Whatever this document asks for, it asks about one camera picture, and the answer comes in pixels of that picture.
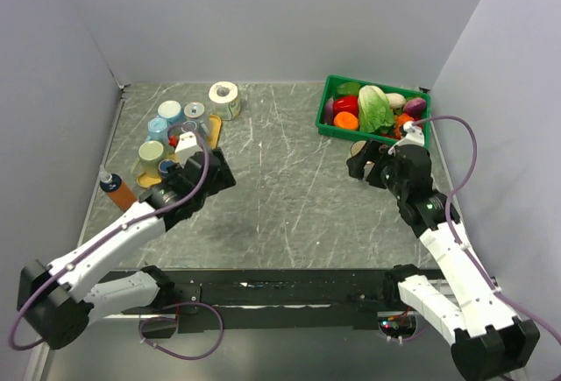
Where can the white garlic bulb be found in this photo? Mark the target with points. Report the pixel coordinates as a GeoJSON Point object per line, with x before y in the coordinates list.
{"type": "Point", "coordinates": [395, 100]}

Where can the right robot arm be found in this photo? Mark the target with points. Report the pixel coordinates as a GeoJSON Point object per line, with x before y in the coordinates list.
{"type": "Point", "coordinates": [487, 337]}

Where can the toilet paper roll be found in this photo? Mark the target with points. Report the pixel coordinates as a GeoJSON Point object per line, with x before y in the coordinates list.
{"type": "Point", "coordinates": [224, 99]}

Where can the yellow tray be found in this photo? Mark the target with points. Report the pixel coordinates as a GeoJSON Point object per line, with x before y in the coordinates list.
{"type": "Point", "coordinates": [212, 141]}

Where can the dark blue mug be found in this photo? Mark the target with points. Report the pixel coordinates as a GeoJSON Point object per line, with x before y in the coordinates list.
{"type": "Point", "coordinates": [165, 167]}

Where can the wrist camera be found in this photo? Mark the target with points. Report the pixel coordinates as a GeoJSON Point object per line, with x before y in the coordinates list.
{"type": "Point", "coordinates": [411, 134]}
{"type": "Point", "coordinates": [185, 146]}

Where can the orange bottle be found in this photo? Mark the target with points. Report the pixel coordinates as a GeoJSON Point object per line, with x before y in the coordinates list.
{"type": "Point", "coordinates": [116, 189]}

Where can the orange pumpkin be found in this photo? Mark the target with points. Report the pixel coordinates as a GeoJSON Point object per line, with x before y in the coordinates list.
{"type": "Point", "coordinates": [399, 122]}

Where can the cabbage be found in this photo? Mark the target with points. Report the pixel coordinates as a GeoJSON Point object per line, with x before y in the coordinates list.
{"type": "Point", "coordinates": [375, 114]}

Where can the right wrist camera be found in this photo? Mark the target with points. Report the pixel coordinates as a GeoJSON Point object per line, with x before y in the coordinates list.
{"type": "Point", "coordinates": [411, 134]}

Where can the light blue faceted mug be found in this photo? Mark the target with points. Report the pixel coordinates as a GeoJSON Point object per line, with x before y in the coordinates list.
{"type": "Point", "coordinates": [157, 129]}

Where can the cream beige mug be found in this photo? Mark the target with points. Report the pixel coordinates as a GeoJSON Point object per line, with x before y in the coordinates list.
{"type": "Point", "coordinates": [359, 152]}

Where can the light green mug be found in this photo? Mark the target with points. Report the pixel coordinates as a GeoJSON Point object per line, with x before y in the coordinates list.
{"type": "Point", "coordinates": [150, 154]}

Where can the orange tomato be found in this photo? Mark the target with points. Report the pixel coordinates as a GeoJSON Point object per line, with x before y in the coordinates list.
{"type": "Point", "coordinates": [346, 120]}

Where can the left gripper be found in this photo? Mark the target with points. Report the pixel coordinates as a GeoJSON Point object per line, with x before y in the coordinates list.
{"type": "Point", "coordinates": [223, 178]}

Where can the green plastic crate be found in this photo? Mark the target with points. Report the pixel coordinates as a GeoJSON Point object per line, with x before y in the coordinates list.
{"type": "Point", "coordinates": [388, 138]}

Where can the purple eggplant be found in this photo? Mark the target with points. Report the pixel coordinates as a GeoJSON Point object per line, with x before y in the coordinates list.
{"type": "Point", "coordinates": [328, 112]}

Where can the grey mug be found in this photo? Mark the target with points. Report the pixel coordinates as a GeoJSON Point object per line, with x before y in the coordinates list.
{"type": "Point", "coordinates": [195, 111]}

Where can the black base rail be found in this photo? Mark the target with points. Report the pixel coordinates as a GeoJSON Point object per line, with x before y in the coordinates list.
{"type": "Point", "coordinates": [278, 298]}

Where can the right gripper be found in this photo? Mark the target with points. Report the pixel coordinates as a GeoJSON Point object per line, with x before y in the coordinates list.
{"type": "Point", "coordinates": [356, 164]}

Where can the green bell pepper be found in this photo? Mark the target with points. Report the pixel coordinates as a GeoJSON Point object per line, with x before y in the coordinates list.
{"type": "Point", "coordinates": [347, 88]}

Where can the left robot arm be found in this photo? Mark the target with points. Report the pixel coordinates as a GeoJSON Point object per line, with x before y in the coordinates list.
{"type": "Point", "coordinates": [61, 299]}

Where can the white blue mug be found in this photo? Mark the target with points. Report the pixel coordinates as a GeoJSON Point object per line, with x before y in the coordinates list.
{"type": "Point", "coordinates": [171, 111]}

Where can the purple onion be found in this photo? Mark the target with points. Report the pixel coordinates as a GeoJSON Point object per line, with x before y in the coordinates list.
{"type": "Point", "coordinates": [415, 106]}

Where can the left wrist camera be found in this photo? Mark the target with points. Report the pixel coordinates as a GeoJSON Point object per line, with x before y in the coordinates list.
{"type": "Point", "coordinates": [185, 146]}

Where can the red bell pepper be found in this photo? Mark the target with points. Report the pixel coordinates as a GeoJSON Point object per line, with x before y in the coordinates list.
{"type": "Point", "coordinates": [348, 103]}

